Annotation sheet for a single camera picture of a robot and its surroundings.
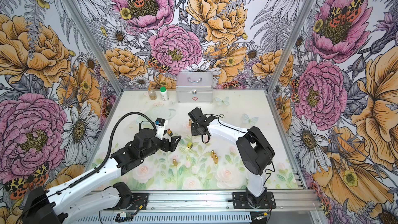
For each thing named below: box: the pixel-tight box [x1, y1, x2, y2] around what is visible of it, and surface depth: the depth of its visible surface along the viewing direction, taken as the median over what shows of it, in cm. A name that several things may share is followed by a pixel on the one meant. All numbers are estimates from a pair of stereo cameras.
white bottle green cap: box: [159, 86, 169, 102], surface depth 114 cm
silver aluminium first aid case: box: [176, 72, 214, 104], surface depth 111 cm
